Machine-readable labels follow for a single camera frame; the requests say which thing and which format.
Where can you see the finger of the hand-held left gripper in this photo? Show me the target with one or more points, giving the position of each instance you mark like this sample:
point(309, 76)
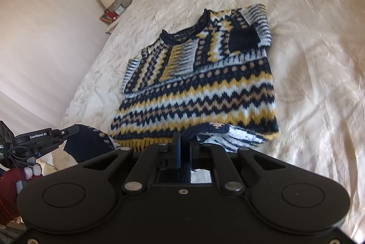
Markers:
point(71, 130)

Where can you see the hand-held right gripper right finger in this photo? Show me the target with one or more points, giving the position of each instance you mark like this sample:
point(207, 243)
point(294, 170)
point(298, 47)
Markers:
point(205, 151)

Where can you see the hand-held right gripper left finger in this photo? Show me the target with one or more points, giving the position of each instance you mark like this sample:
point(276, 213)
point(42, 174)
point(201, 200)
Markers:
point(176, 151)

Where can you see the navy yellow patterned knit sweater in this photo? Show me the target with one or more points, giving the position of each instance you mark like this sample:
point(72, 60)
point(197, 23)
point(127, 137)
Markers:
point(199, 84)

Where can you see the person's left forearm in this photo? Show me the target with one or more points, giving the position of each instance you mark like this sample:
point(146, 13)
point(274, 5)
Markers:
point(8, 195)

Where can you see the person's left hand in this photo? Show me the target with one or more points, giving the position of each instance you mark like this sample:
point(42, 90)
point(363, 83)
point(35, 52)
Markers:
point(31, 171)

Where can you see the white bedside table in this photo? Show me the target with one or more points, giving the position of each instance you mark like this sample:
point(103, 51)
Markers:
point(111, 27)

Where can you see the small alarm clock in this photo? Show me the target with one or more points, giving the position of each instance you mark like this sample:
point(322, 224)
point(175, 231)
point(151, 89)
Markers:
point(119, 9)

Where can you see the bed with white bedspread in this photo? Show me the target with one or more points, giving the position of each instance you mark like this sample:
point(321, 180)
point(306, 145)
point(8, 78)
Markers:
point(313, 61)

